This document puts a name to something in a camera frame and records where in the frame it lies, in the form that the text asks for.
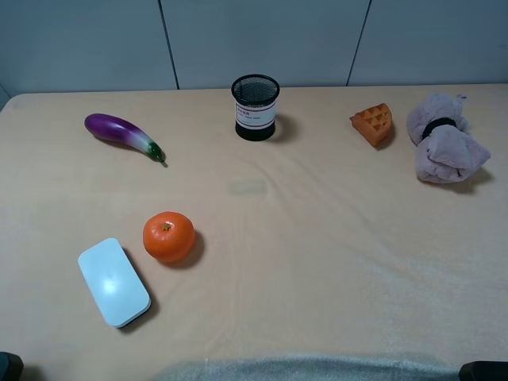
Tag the orange toy mandarin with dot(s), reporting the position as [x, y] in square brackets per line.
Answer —
[168, 236]

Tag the purple towel with black band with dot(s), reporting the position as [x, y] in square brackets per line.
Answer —
[446, 152]

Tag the black mesh pen holder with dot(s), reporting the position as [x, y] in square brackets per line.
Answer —
[255, 98]

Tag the orange toy waffle slice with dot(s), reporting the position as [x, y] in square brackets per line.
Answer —
[374, 124]

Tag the white rectangular box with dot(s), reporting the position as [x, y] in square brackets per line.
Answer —
[114, 284]

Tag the black object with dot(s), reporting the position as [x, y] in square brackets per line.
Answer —
[11, 367]
[484, 371]

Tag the purple toy eggplant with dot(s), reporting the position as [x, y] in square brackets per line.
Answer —
[118, 130]

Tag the black object bottom right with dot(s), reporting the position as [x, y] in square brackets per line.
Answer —
[484, 371]

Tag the black object bottom left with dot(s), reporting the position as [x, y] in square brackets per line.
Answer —
[11, 367]

